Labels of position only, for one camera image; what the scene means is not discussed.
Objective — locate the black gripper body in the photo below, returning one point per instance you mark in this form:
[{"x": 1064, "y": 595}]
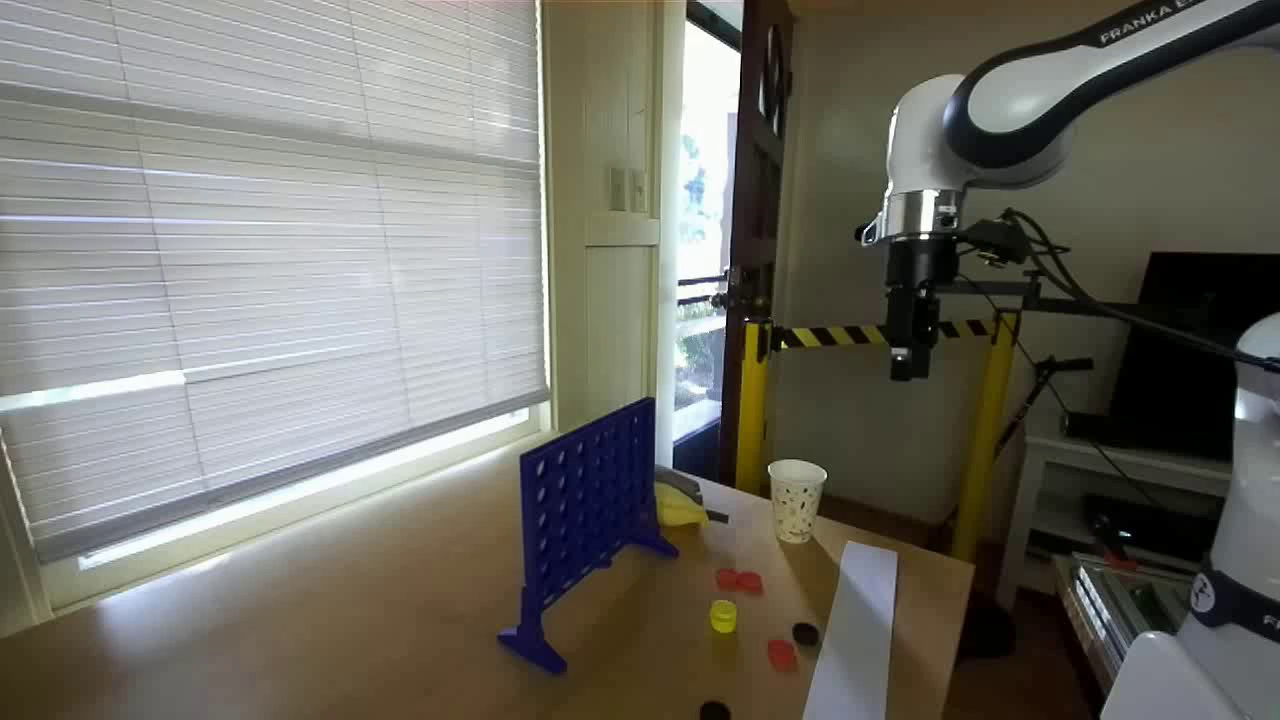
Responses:
[{"x": 915, "y": 303}]

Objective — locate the yellow game disc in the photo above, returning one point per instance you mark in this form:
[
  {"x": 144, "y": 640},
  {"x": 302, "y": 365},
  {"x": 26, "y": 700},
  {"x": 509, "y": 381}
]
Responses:
[
  {"x": 725, "y": 624},
  {"x": 723, "y": 611}
]

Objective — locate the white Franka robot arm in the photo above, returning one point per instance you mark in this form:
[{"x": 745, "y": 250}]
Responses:
[{"x": 1026, "y": 103}]

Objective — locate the white dotted paper cup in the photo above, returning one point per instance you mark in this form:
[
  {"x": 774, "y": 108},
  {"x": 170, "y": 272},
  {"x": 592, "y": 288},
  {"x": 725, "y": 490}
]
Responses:
[{"x": 798, "y": 501}]

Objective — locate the dark wooden door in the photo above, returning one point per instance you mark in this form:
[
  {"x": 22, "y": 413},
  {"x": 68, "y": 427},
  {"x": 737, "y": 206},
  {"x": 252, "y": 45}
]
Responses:
[{"x": 762, "y": 201}]

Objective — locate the white television stand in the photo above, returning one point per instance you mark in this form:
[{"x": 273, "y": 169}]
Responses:
[{"x": 1052, "y": 505}]

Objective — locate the yellow cloth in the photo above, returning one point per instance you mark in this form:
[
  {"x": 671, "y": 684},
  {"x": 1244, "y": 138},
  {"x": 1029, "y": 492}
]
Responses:
[{"x": 680, "y": 510}]

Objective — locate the red game disc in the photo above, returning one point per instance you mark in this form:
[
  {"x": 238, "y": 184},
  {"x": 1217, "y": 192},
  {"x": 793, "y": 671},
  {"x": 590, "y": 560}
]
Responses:
[
  {"x": 725, "y": 582},
  {"x": 754, "y": 586},
  {"x": 781, "y": 652}
]

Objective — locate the black television screen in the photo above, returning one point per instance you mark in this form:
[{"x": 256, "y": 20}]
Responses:
[{"x": 1201, "y": 354}]

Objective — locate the black media player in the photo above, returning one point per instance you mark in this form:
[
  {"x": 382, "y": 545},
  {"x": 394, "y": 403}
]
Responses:
[{"x": 1146, "y": 527}]

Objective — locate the white paper strip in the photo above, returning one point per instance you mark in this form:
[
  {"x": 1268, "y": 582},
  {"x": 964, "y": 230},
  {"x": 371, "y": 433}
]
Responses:
[{"x": 854, "y": 640}]

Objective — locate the black game disc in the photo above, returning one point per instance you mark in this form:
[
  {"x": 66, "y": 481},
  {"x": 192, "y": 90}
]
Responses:
[
  {"x": 805, "y": 632},
  {"x": 714, "y": 711}
]

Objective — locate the stack of magazines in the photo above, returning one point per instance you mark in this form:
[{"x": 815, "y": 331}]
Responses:
[{"x": 1121, "y": 605}]

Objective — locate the blue connect four grid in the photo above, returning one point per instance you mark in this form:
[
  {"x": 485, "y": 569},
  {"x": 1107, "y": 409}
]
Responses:
[{"x": 584, "y": 515}]

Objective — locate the white window blinds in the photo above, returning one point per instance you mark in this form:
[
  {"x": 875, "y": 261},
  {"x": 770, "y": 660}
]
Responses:
[{"x": 266, "y": 266}]

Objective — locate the yellow black striped barrier frame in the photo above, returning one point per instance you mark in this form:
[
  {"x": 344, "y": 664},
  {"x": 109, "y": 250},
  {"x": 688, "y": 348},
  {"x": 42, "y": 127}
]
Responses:
[{"x": 991, "y": 427}]

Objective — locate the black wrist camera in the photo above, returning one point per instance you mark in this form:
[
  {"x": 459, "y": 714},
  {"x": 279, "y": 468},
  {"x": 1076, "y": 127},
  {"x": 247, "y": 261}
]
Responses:
[{"x": 996, "y": 241}]

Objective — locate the white light switch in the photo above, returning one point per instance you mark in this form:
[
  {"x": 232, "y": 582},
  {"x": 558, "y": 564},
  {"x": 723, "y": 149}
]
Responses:
[{"x": 624, "y": 188}]

